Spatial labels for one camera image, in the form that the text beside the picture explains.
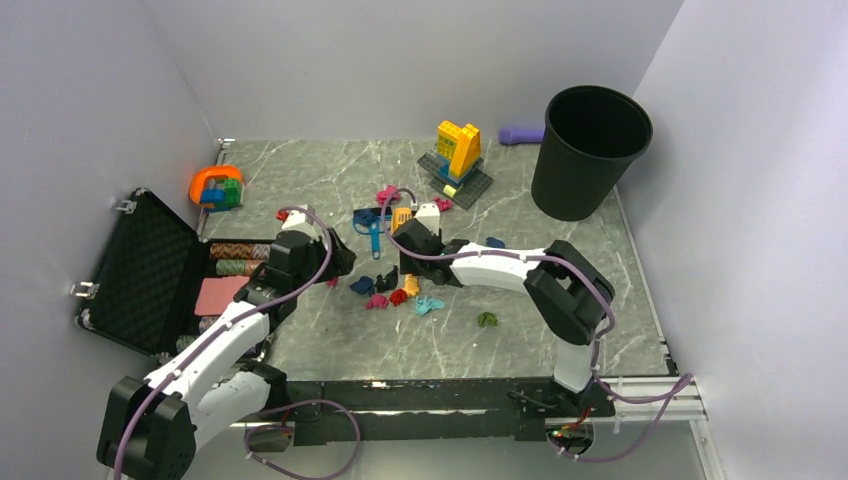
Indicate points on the navy paper scrap ball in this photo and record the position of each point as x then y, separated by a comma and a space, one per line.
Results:
493, 242

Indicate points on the small green paper ball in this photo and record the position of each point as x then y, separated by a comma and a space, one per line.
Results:
486, 319

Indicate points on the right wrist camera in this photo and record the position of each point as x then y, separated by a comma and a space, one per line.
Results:
429, 216

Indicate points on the dark grey brick baseplate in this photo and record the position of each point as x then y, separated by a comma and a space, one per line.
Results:
464, 191

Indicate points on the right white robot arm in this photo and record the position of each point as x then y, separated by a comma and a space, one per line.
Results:
569, 293

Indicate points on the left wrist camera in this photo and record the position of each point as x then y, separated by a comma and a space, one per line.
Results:
300, 220

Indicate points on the pink card stack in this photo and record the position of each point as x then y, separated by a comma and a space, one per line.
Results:
216, 294

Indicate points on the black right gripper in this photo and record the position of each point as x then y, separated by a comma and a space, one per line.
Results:
407, 265

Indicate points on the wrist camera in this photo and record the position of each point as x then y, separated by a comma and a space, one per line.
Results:
300, 220
429, 216

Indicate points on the orange blue green toy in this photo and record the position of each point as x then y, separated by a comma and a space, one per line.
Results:
217, 188

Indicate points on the pink paper scrap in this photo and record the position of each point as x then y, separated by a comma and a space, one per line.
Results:
377, 301

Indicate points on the large magenta paper scrap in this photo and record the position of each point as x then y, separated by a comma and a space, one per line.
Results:
387, 195

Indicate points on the blue hand brush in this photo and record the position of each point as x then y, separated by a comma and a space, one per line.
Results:
367, 222

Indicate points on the yellow toy brick building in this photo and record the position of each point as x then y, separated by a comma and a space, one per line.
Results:
459, 145

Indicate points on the red paper scrap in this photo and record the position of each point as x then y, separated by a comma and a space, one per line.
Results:
398, 297

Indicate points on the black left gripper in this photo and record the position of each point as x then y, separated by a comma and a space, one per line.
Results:
341, 259

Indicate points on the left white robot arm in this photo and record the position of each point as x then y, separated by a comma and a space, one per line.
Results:
153, 427

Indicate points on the navy scrap by brush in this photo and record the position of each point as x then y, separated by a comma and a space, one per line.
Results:
365, 285

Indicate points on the black plastic trash bin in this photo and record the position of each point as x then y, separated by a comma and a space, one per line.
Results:
592, 136

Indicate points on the purple cylinder object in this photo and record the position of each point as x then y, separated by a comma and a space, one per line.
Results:
510, 136

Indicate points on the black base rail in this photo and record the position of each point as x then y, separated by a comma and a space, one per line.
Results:
522, 408

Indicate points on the black paper scrap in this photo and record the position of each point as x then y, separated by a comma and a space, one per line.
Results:
387, 282

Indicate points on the black poker chip case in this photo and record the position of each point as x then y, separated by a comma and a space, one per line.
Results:
145, 286

